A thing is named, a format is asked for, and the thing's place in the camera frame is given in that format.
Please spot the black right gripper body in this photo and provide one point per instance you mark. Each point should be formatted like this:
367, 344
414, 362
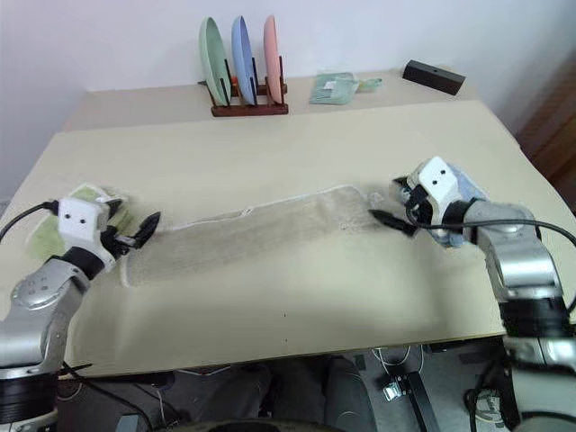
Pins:
416, 203

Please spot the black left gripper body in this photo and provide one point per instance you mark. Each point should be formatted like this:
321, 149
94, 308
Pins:
118, 245

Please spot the long beige towel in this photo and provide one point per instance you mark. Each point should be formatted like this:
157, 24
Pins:
252, 238

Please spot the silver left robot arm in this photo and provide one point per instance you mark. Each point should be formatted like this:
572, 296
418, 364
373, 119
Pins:
49, 288

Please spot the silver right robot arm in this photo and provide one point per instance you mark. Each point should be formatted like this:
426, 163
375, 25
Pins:
517, 265

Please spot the light blue towel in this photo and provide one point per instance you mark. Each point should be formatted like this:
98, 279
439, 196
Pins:
470, 189

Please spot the light green towel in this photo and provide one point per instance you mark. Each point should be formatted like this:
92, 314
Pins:
45, 236

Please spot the small green packet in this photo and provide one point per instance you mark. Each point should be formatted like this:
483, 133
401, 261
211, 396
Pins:
371, 84

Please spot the black rectangular box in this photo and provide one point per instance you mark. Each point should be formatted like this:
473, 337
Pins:
433, 77

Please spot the folded green cloth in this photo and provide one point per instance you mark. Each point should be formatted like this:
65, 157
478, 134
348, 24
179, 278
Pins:
332, 89

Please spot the dark wooden plate rack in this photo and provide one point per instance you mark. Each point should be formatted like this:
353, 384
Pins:
249, 110

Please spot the black metal table leg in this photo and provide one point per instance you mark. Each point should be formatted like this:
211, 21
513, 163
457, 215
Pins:
416, 396

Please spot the green plate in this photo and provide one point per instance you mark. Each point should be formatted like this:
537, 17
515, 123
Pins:
214, 58

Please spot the pink plate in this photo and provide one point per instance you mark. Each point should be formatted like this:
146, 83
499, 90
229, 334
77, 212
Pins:
272, 56

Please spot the blue plate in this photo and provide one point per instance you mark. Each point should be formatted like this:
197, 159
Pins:
241, 56

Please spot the white power strip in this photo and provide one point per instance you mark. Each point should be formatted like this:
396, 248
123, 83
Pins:
489, 402

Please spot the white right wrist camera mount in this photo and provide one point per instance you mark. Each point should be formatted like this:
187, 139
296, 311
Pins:
437, 177

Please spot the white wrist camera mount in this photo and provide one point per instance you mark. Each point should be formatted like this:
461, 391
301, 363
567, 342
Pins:
437, 177
80, 221

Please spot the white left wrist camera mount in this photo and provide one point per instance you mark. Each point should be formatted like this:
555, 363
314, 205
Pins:
80, 221

